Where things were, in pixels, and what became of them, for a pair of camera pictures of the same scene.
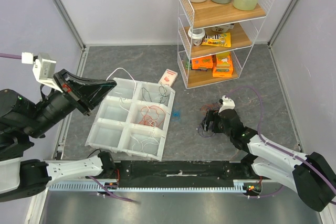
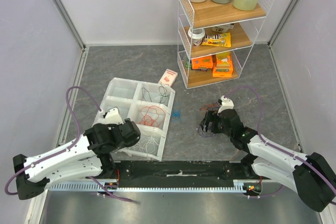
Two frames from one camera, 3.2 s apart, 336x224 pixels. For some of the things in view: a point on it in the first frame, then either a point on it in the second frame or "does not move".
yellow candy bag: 220,40 does not move
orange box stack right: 222,65 does not move
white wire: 119,93 → 147,144
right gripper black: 214,121 does not move
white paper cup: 197,34 does not move
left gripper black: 85,92 → 126,144
